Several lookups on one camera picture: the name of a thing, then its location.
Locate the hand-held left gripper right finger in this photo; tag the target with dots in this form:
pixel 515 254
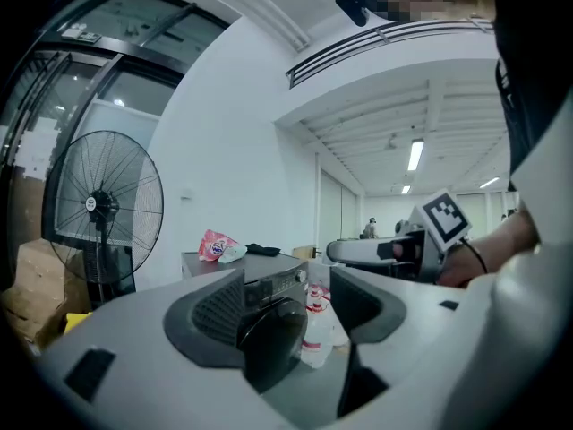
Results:
pixel 421 312

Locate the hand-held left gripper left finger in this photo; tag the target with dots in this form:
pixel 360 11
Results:
pixel 134 329

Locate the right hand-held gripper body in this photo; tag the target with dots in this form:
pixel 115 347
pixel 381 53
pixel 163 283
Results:
pixel 441 222

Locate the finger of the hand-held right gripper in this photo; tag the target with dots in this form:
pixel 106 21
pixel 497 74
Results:
pixel 353 251

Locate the dark detergent drawer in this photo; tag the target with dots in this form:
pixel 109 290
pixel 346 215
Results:
pixel 258 291

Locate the person's right forearm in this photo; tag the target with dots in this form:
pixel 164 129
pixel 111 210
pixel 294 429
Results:
pixel 506 240

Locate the dark grey washing machine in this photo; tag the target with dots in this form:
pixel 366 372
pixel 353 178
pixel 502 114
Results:
pixel 277 267

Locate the pink detergent bag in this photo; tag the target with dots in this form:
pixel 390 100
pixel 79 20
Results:
pixel 215 245

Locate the person's right hand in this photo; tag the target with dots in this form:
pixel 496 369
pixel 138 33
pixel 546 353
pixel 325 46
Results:
pixel 461 267

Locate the small cardboard box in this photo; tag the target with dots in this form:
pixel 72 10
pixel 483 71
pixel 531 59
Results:
pixel 306 252

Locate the yellow box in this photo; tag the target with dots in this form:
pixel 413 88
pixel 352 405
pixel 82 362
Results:
pixel 78 320

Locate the slanted ceiling light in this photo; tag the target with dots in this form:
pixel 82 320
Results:
pixel 489 183

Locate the long ceiling light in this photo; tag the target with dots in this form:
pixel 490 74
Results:
pixel 415 155

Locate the pack of clear water bottles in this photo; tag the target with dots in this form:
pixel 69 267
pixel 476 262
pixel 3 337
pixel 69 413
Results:
pixel 320 329

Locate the black cloth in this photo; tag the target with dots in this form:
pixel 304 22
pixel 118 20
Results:
pixel 264 249

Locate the brown cardboard boxes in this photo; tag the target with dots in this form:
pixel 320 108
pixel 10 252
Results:
pixel 40 285

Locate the pale green plastic bag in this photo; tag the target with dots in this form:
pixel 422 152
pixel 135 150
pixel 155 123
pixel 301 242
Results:
pixel 233 253

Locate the black balcony railing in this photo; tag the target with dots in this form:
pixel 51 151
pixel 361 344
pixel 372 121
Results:
pixel 358 43

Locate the black framed glass door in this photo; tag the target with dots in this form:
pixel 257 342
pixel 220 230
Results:
pixel 89 83

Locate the black pedestal fan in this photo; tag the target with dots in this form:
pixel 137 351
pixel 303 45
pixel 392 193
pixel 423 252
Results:
pixel 103 204

